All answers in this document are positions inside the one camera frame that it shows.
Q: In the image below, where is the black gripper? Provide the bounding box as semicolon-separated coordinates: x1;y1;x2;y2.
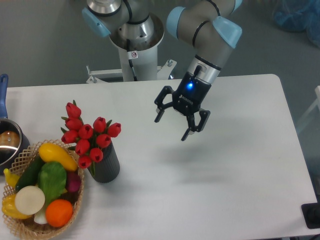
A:
154;72;211;141

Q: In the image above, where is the red tulip bouquet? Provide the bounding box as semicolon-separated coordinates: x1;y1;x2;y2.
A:
61;101;122;169

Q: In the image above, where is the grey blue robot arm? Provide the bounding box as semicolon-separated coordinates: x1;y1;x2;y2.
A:
154;0;242;141

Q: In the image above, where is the dark grey ribbed vase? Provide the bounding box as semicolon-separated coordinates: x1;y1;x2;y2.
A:
88;142;120;183

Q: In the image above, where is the purple red onion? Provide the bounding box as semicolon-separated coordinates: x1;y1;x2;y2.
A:
65;172;81;193

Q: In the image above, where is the yellow squash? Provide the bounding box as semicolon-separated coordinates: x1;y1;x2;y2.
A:
38;142;78;172

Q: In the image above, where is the green lettuce leaf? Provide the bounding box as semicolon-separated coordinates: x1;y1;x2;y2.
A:
37;161;67;207

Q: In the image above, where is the woven wicker basket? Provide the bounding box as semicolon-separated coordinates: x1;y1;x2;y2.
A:
1;139;85;240

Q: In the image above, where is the black device at table edge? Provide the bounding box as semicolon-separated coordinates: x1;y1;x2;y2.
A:
301;202;320;229

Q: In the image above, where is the orange fruit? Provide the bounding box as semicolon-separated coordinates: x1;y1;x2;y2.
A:
45;199;73;228

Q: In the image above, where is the dark green cucumber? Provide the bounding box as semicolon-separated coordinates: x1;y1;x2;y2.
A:
15;155;45;192

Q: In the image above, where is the white round radish slice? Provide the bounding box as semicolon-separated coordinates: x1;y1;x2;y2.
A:
14;185;45;215

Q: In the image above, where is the white green leek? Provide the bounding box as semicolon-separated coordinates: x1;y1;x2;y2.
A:
34;206;48;225

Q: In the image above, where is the yellow banana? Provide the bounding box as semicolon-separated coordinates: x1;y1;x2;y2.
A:
3;168;20;188

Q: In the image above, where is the yellow bell pepper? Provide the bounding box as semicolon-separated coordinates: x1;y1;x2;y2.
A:
1;194;32;220

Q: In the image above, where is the blue handled saucepan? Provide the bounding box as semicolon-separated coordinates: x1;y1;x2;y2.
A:
0;73;30;176

